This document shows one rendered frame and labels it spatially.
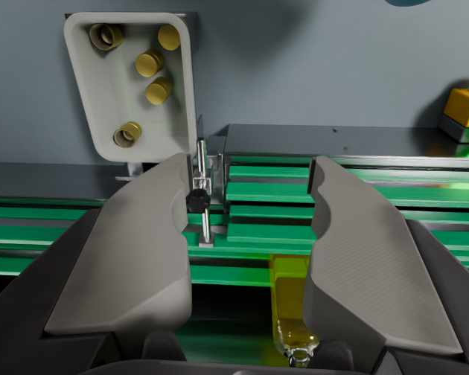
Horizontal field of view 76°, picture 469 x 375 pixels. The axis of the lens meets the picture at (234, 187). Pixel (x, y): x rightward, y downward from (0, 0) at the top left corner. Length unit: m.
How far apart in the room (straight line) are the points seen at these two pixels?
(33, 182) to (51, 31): 0.27
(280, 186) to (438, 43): 0.35
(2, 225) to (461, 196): 0.68
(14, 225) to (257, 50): 0.49
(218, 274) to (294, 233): 0.15
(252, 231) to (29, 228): 0.36
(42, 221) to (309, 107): 0.50
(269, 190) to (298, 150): 0.10
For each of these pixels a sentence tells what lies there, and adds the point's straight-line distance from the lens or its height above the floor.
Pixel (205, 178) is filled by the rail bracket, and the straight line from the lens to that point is 0.38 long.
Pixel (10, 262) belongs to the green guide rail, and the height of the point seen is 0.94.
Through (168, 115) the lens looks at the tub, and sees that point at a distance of 0.57.
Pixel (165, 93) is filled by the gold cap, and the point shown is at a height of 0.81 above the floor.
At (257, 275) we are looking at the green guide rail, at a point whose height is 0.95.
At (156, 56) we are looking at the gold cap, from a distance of 0.52.
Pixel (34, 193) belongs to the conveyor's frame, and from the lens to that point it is 0.64.
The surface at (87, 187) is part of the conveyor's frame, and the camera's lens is 0.61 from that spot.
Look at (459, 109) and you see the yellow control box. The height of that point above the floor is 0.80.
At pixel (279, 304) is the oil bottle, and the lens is 0.41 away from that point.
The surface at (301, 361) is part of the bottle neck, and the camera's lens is 0.39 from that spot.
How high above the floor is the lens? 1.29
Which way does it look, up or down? 57 degrees down
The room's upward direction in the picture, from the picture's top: 174 degrees counter-clockwise
